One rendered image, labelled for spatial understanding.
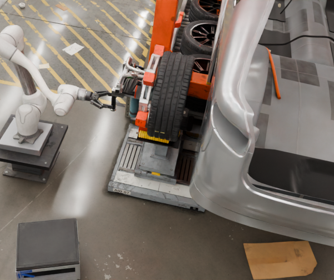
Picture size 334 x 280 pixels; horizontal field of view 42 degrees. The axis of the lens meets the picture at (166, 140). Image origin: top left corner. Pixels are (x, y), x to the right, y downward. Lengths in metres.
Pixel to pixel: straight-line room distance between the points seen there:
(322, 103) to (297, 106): 0.20
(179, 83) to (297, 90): 0.93
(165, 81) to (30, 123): 1.14
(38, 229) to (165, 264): 0.98
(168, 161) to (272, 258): 1.14
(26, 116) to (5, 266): 1.10
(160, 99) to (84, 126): 1.39
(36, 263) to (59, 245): 0.18
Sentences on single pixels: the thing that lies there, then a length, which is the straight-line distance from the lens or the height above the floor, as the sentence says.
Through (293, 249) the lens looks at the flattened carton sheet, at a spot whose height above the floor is 0.01.
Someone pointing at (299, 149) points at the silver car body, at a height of 0.91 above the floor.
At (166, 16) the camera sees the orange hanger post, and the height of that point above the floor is 1.24.
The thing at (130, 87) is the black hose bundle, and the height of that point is 1.01.
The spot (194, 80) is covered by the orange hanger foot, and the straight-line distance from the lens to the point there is 3.80.
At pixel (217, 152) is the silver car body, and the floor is 1.32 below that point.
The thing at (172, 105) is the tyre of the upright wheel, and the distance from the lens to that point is 2.98.
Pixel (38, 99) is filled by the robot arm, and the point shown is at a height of 0.59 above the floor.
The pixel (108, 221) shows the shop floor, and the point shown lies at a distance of 3.52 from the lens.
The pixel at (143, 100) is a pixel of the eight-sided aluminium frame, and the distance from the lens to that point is 3.04.
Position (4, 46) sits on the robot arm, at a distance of 3.23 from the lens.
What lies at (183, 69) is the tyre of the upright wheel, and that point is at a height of 1.17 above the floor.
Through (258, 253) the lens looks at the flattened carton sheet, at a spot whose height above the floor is 0.01.
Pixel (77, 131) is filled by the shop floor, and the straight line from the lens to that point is 4.17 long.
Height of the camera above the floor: 2.92
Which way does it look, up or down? 45 degrees down
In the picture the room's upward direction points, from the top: 11 degrees clockwise
